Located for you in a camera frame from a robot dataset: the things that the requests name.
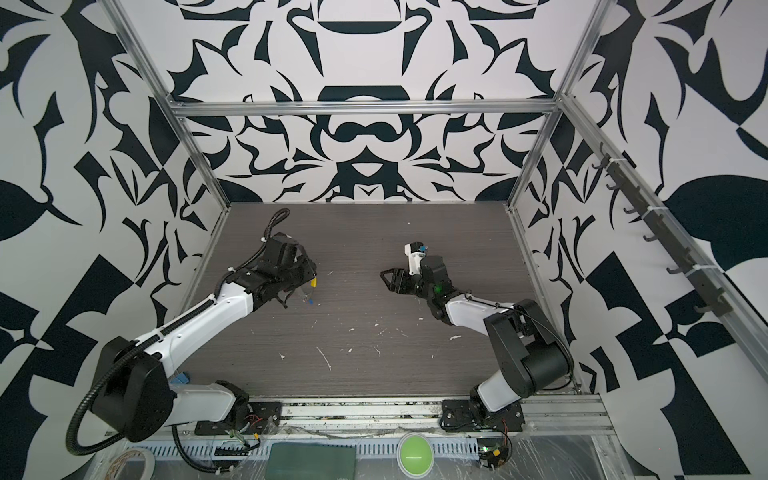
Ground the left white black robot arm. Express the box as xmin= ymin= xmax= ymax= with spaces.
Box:
xmin=65 ymin=208 xmax=316 ymax=456

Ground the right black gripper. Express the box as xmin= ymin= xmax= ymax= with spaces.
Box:
xmin=381 ymin=269 xmax=437 ymax=304

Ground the green round button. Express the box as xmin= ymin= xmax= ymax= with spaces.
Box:
xmin=396 ymin=433 xmax=434 ymax=479

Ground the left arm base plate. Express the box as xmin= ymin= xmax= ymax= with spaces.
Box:
xmin=194 ymin=401 xmax=283 ymax=436

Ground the white slotted cable duct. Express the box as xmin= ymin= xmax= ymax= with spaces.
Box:
xmin=128 ymin=437 xmax=481 ymax=462

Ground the white tape roll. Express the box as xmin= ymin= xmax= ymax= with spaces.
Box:
xmin=104 ymin=447 xmax=156 ymax=480

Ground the small circuit board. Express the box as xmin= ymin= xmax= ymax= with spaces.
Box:
xmin=478 ymin=436 xmax=513 ymax=470

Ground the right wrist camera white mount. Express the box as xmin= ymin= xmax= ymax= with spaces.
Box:
xmin=404 ymin=241 xmax=428 ymax=275

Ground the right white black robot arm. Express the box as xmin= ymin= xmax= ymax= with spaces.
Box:
xmin=380 ymin=255 xmax=574 ymax=414

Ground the blue connector block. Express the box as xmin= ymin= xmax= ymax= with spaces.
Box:
xmin=169 ymin=372 xmax=190 ymax=385

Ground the dark green pad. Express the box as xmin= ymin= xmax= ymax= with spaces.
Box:
xmin=264 ymin=442 xmax=357 ymax=480

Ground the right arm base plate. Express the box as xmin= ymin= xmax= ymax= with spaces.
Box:
xmin=438 ymin=399 xmax=526 ymax=432

